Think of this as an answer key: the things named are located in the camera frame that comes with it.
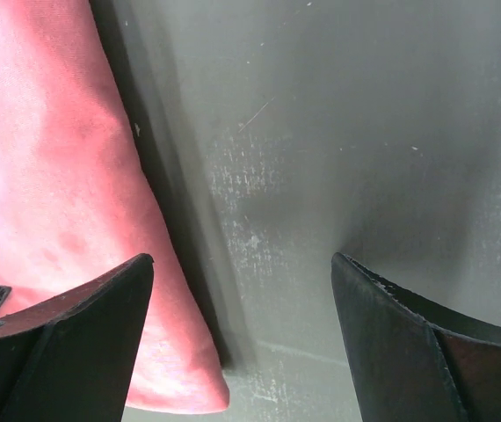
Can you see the salmon pink t-shirt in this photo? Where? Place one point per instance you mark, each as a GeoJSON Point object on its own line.
{"type": "Point", "coordinates": [75, 203]}

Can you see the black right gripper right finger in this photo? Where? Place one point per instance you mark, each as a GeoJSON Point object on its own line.
{"type": "Point", "coordinates": [412, 359]}

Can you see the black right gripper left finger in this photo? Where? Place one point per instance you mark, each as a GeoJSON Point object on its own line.
{"type": "Point", "coordinates": [71, 357]}

